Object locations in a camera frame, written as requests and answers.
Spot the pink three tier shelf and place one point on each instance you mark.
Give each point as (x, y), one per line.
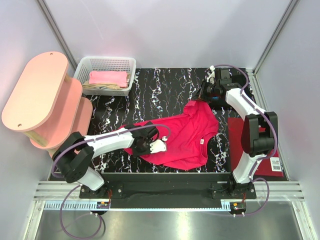
(46, 104)

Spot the pink folded t shirt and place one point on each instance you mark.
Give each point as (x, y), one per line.
(109, 77)

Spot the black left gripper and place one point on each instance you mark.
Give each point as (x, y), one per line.
(152, 130)

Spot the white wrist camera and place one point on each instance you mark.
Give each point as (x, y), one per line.
(212, 76)
(158, 145)

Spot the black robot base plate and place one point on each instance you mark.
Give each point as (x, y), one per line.
(169, 191)

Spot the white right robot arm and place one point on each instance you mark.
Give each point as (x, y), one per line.
(259, 138)

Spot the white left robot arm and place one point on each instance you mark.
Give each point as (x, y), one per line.
(74, 156)

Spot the red t shirt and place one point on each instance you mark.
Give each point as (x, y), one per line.
(190, 132)

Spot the black folded t shirt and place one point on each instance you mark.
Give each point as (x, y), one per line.
(221, 103)

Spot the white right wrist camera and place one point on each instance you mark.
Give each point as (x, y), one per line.
(212, 76)

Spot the white plastic basket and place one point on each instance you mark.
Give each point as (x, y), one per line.
(105, 63)

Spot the beige folded t shirt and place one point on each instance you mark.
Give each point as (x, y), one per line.
(103, 86)

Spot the right orange connector board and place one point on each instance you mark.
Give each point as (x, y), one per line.
(239, 206)

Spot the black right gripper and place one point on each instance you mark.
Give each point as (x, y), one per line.
(203, 90)

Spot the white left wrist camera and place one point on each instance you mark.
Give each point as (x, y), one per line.
(158, 145)

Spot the left orange connector board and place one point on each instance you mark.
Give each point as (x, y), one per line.
(103, 204)

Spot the orange connector board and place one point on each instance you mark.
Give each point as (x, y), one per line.
(103, 204)
(239, 206)

